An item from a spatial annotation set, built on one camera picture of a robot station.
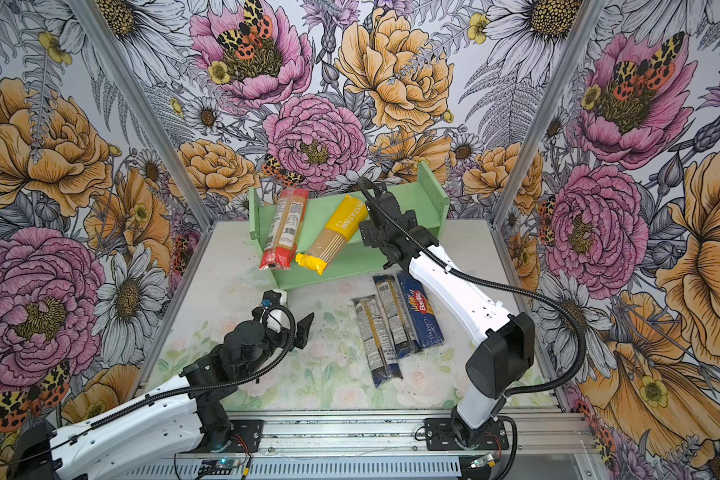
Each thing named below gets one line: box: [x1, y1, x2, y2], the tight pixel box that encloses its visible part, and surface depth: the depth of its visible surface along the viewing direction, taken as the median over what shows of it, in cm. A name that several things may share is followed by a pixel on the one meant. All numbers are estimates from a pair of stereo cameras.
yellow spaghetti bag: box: [295, 195, 368, 275], surface depth 79 cm
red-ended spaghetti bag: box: [259, 188, 309, 271], surface depth 79 cm
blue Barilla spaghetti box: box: [397, 271, 444, 349], surface depth 95 cm
